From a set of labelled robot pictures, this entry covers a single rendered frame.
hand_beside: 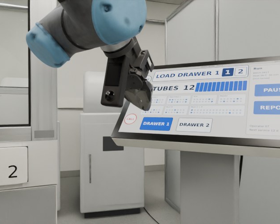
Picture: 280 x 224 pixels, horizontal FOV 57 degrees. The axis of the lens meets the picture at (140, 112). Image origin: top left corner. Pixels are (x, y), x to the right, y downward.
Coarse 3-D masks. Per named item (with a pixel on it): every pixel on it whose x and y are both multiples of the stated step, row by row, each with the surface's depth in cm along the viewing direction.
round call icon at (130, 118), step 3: (126, 114) 81; (129, 114) 80; (132, 114) 80; (135, 114) 79; (138, 114) 79; (126, 117) 80; (129, 117) 79; (132, 117) 79; (135, 117) 78; (126, 120) 79; (129, 120) 79; (132, 120) 78; (135, 120) 78; (123, 123) 79; (126, 123) 78; (129, 123) 78; (132, 123) 77
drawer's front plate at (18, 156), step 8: (0, 152) 77; (8, 152) 78; (16, 152) 78; (24, 152) 79; (0, 160) 77; (8, 160) 78; (16, 160) 78; (24, 160) 79; (0, 168) 77; (8, 168) 78; (24, 168) 79; (0, 176) 77; (24, 176) 79; (0, 184) 77; (8, 184) 78
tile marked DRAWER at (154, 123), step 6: (144, 120) 76; (150, 120) 76; (156, 120) 75; (162, 120) 74; (168, 120) 73; (144, 126) 75; (150, 126) 74; (156, 126) 73; (162, 126) 72; (168, 126) 72
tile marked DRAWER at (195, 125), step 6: (180, 120) 72; (186, 120) 71; (192, 120) 70; (198, 120) 69; (204, 120) 69; (210, 120) 68; (180, 126) 70; (186, 126) 70; (192, 126) 69; (198, 126) 68; (204, 126) 67; (210, 126) 67; (204, 132) 66; (210, 132) 66
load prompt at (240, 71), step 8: (160, 72) 88; (168, 72) 87; (176, 72) 85; (184, 72) 84; (192, 72) 82; (200, 72) 81; (208, 72) 80; (216, 72) 79; (224, 72) 77; (232, 72) 76; (240, 72) 75; (152, 80) 87; (160, 80) 85; (168, 80) 84; (176, 80) 83
